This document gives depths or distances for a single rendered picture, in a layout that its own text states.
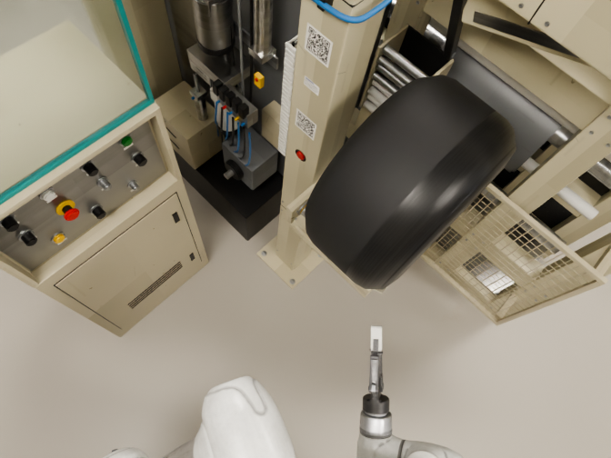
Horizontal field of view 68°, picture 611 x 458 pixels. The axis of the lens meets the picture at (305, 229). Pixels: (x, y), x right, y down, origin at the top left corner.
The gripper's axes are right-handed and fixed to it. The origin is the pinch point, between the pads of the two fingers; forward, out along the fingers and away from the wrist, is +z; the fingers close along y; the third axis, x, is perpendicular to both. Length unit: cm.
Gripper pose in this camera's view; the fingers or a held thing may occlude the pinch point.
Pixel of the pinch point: (376, 338)
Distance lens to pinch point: 133.0
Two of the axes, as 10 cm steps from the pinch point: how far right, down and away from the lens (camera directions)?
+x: 9.6, 0.0, -2.7
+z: 0.1, -10.0, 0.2
